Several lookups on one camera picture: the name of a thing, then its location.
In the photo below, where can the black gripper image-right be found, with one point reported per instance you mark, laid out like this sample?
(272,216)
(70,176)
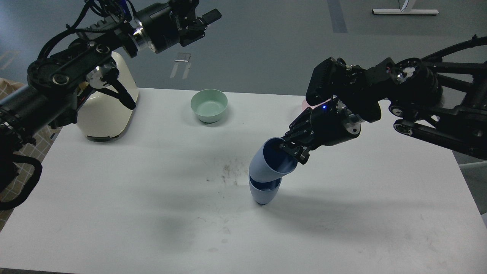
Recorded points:
(327,124)

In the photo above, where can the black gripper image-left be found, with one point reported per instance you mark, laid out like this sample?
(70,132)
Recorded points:
(163,25)

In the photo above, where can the blue cup from table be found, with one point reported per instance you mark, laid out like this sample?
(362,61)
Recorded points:
(271,162)
(264,192)

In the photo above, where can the pink bowl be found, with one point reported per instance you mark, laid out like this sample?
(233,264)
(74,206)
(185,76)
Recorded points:
(305,105)

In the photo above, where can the green bowl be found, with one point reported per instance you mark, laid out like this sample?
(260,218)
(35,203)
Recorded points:
(209,105)

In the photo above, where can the cream toaster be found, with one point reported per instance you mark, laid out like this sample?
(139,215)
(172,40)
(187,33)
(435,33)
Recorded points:
(102,117)

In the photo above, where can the white stand base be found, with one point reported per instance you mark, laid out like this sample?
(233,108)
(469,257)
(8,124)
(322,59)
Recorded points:
(406,8)

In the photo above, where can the beige checkered cloth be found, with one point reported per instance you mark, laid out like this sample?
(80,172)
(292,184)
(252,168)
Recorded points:
(19,152)

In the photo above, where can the black camera box on wrist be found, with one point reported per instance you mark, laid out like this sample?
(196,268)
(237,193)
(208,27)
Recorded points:
(324,81)

